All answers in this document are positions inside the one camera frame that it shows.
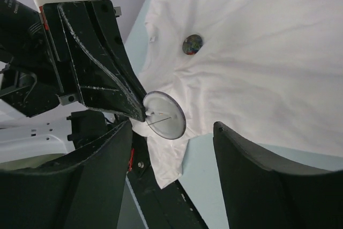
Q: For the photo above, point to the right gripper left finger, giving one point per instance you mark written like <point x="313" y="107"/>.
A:
<point x="83" y="189"/>

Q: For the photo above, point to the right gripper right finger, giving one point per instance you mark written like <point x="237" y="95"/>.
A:
<point x="262" y="189"/>

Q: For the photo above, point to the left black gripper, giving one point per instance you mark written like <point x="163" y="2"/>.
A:
<point x="70" y="51"/>

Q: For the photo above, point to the white t-shirt garment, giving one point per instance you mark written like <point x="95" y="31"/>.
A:
<point x="269" y="69"/>

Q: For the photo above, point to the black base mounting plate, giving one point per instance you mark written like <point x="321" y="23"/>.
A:
<point x="170" y="207"/>

